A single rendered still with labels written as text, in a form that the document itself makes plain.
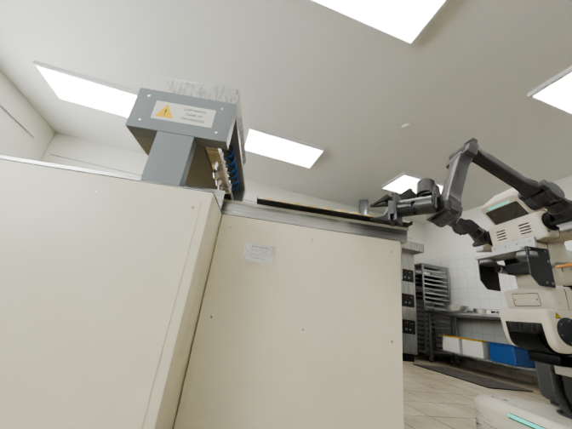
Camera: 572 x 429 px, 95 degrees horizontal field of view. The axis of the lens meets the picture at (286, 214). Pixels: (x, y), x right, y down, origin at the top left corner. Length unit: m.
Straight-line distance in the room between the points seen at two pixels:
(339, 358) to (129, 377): 0.60
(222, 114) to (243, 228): 0.40
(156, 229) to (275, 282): 0.42
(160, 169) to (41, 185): 0.33
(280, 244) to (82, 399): 0.65
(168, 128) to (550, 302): 1.61
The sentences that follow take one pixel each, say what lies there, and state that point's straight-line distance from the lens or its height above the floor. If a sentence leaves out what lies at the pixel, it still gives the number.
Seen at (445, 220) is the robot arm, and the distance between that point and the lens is 0.96.
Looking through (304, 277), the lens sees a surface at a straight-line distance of 0.95.
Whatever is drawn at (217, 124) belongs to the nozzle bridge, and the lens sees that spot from 0.96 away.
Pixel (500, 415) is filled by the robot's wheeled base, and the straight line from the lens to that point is 1.68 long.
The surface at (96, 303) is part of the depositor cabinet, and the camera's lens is 0.85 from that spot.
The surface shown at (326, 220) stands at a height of 0.88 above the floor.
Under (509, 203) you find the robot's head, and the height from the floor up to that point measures 1.15.
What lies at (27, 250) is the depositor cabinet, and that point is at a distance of 0.98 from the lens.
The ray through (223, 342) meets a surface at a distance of 0.95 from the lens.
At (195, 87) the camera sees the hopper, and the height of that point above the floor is 1.30.
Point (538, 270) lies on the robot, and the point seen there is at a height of 0.82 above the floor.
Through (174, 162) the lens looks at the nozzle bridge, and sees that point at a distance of 0.90.
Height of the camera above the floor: 0.53
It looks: 20 degrees up
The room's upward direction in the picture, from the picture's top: 8 degrees clockwise
